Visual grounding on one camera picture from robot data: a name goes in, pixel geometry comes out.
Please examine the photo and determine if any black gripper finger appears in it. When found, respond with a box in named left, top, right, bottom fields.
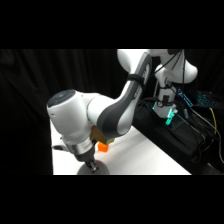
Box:
left=92, top=160, right=100, bottom=174
left=85, top=161, right=95, bottom=174

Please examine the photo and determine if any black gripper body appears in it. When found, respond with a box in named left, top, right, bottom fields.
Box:
left=72, top=138, right=98, bottom=165

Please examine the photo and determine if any light grey bowl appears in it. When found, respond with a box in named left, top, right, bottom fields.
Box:
left=76, top=161, right=111, bottom=176

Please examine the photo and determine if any orange cube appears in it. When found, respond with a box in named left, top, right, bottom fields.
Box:
left=96, top=142, right=110, bottom=154

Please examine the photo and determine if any black curtain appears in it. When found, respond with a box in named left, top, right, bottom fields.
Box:
left=0, top=49, right=224, bottom=176

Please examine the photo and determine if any black electronics box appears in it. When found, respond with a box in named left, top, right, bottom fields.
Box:
left=132, top=98, right=224, bottom=176

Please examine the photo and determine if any small green light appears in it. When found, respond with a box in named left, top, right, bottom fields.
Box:
left=165, top=107, right=177, bottom=126

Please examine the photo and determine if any blue lit electronic device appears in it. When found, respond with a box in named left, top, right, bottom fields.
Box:
left=195, top=91, right=219, bottom=109

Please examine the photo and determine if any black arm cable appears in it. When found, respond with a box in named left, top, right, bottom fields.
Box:
left=146, top=49, right=186, bottom=101

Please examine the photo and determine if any yellow cable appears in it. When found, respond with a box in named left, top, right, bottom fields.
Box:
left=209, top=108, right=219, bottom=137

